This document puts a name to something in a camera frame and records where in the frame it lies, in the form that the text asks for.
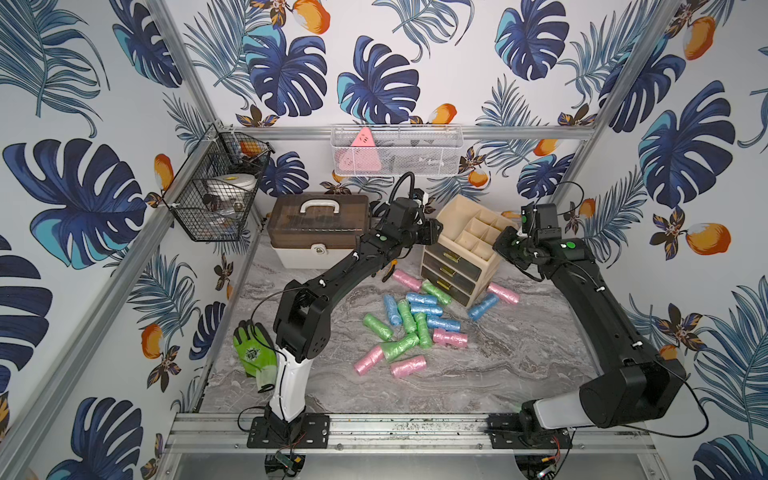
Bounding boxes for green work glove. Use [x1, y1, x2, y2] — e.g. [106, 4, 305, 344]
[233, 320, 278, 393]

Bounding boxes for green roll centre upright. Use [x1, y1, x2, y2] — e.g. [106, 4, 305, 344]
[397, 299, 417, 334]

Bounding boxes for blue roll middle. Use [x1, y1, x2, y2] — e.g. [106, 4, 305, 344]
[410, 303, 444, 317]

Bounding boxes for pink triangle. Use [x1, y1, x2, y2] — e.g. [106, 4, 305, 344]
[336, 127, 382, 174]

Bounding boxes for blue roll top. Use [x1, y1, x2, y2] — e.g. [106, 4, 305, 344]
[406, 292, 439, 306]

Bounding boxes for green roll left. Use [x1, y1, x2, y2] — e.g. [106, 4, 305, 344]
[362, 313, 394, 341]

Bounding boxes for blue roll left upright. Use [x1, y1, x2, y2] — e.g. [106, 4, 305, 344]
[383, 294, 403, 326]

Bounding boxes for blue roll lower right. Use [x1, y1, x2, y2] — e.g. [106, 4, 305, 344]
[427, 316, 461, 332]

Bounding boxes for clear wall tray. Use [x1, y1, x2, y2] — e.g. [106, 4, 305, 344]
[330, 125, 464, 177]

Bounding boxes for green roll upright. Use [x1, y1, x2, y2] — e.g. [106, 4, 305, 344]
[414, 312, 433, 349]
[397, 299, 417, 334]

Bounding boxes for green roll right upright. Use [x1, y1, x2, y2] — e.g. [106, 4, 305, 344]
[414, 312, 433, 349]

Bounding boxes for green roll lower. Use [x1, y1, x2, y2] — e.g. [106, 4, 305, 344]
[380, 333, 420, 362]

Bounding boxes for black wire basket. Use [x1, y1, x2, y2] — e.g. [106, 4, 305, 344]
[161, 124, 274, 243]

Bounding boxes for brown lidded storage box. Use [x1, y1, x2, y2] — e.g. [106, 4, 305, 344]
[267, 193, 370, 270]

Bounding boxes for beige drawer organizer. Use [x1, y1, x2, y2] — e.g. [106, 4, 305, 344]
[420, 195, 518, 307]

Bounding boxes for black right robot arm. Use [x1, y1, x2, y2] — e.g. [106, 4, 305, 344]
[493, 202, 685, 444]

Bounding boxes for green roll near drawer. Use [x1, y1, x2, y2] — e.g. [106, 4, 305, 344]
[421, 280, 453, 306]

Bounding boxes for yellow black pliers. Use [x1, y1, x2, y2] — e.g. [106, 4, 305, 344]
[381, 259, 398, 283]

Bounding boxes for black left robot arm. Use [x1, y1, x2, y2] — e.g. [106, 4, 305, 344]
[264, 188, 443, 444]

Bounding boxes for white tape roll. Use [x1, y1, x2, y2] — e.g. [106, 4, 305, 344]
[206, 174, 257, 198]

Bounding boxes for pink roll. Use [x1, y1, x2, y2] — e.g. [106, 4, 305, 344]
[432, 328, 469, 349]
[390, 355, 427, 379]
[488, 282, 520, 305]
[392, 269, 422, 292]
[353, 344, 385, 376]

